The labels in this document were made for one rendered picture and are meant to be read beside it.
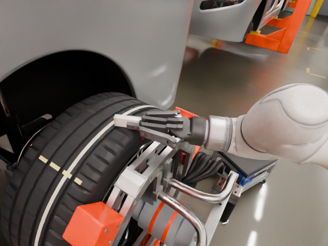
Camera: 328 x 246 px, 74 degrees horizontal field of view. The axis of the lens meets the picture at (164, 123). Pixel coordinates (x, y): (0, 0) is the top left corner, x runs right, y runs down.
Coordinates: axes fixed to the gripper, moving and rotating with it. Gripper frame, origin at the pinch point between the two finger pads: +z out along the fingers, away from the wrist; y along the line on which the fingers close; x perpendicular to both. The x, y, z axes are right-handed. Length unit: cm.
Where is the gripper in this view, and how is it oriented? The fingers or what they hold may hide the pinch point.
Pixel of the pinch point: (127, 121)
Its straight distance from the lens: 57.8
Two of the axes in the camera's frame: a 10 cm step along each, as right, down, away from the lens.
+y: 1.3, -6.5, 7.5
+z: -9.9, -1.3, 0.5
